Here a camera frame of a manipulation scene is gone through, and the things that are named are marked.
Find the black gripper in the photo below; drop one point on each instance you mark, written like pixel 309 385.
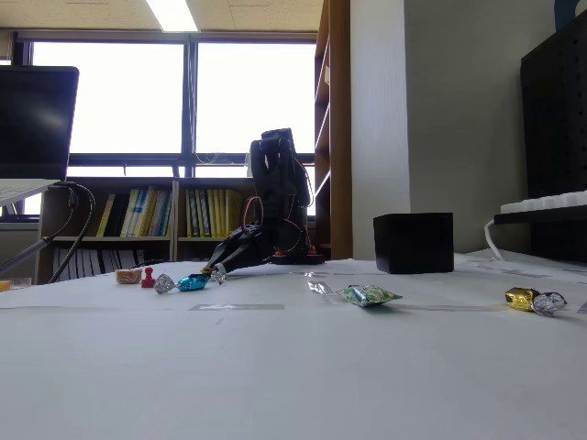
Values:
pixel 234 251

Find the red plastic block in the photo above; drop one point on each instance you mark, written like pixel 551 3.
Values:
pixel 147 278

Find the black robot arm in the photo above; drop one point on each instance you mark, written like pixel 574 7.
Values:
pixel 277 192

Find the black box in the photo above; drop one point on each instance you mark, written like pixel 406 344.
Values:
pixel 413 243

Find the blue foil candy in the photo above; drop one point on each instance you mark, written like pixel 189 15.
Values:
pixel 191 283

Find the low wooden bookshelf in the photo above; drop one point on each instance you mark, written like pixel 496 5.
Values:
pixel 174 183

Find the orange wrapped caramel candy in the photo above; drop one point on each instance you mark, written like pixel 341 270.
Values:
pixel 128 276

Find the white paper table cover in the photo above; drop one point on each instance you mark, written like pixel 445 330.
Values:
pixel 293 357

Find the green wrapped candy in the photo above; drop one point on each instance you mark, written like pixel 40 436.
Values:
pixel 371 295

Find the tall wooden bookshelf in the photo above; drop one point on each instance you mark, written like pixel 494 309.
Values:
pixel 339 137

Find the grey stand rod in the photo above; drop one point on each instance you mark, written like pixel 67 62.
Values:
pixel 23 256

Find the clear plastic container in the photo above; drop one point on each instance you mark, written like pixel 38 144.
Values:
pixel 20 283

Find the dark laptop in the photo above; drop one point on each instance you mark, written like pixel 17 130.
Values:
pixel 32 124

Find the ceiling light panel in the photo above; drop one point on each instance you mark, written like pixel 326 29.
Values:
pixel 173 14

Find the gold foil candy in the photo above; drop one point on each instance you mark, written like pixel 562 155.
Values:
pixel 523 298

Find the white power strip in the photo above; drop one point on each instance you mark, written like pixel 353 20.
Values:
pixel 546 201

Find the black pegboard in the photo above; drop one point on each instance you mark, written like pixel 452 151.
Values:
pixel 555 128

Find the dark window frame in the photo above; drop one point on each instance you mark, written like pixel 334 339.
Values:
pixel 189 105

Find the black rail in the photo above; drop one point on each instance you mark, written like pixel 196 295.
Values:
pixel 541 217

